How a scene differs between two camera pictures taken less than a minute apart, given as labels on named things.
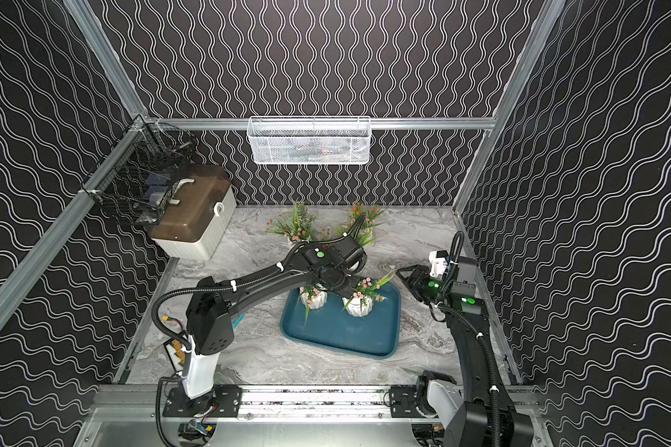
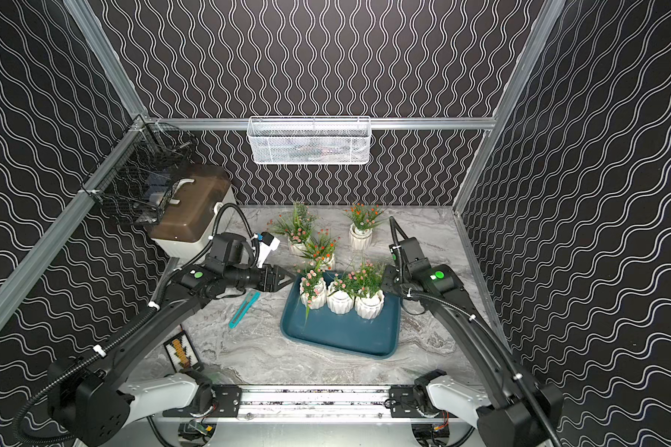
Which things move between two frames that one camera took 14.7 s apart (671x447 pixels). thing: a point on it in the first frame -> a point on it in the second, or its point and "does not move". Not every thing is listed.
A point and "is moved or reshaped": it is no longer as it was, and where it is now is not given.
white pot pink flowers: (313, 296) does not move
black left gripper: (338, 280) -> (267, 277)
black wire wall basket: (137, 173) does not move
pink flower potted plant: (360, 303) is moved or reshaped
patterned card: (177, 353) does not move
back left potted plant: (296, 225) does not move
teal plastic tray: (376, 333) does not move
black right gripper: (416, 280) -> (389, 272)
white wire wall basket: (309, 140) does not move
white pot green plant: (363, 234) -> (370, 299)
